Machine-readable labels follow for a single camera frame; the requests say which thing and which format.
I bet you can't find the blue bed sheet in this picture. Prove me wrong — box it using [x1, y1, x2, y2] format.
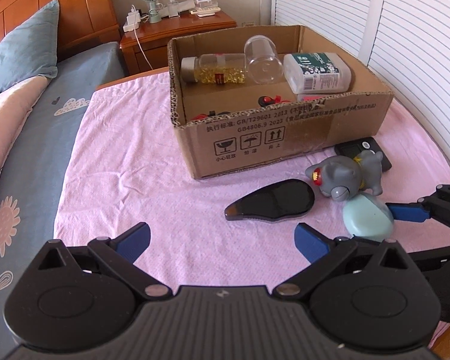
[0, 41, 130, 357]

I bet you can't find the wooden nightstand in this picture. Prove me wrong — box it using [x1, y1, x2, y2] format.
[119, 7, 238, 77]

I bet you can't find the white louvered closet door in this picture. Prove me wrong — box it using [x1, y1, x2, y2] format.
[367, 0, 450, 181]
[262, 0, 389, 63]

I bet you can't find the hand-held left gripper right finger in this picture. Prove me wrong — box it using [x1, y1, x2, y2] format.
[272, 222, 411, 301]

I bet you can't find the red toy train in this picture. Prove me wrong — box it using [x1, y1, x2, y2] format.
[258, 93, 327, 108]

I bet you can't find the white remote control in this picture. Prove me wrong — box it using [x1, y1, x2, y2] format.
[190, 5, 221, 17]

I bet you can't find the mint green case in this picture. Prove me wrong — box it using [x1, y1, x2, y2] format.
[342, 192, 395, 243]

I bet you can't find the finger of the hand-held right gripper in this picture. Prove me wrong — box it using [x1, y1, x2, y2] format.
[386, 184, 450, 234]
[410, 244, 450, 273]

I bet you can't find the blue pillow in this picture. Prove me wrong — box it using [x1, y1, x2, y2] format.
[0, 0, 60, 102]

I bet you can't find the white power strip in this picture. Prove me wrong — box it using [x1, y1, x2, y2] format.
[123, 5, 143, 33]

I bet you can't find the black oval case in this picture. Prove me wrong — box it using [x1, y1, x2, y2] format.
[224, 179, 316, 224]

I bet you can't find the white bottle with green label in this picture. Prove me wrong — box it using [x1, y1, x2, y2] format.
[283, 52, 353, 95]

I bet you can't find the wooden headboard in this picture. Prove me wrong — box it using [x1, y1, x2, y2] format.
[0, 0, 121, 63]

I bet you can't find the pink cloth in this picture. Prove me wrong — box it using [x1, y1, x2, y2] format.
[52, 69, 450, 286]

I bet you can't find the black digital scale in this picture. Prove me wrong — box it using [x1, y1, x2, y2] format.
[334, 137, 393, 173]

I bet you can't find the brown cardboard box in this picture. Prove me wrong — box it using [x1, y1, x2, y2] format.
[167, 25, 395, 180]

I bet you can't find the grey elephant toy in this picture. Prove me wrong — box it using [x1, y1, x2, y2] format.
[305, 150, 384, 200]

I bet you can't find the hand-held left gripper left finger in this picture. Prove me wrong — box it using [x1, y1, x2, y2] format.
[37, 222, 172, 301]

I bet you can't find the white flat box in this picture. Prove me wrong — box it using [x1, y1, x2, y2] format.
[160, 1, 196, 18]

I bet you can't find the capsule bottle with silver cap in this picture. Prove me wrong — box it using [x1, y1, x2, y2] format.
[181, 53, 247, 85]

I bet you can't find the pink floral pillow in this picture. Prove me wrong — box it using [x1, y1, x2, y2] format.
[0, 75, 52, 214]

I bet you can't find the clear plastic jar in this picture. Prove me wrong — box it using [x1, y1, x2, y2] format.
[244, 35, 285, 85]

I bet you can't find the white cable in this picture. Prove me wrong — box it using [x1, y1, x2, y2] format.
[133, 28, 153, 72]

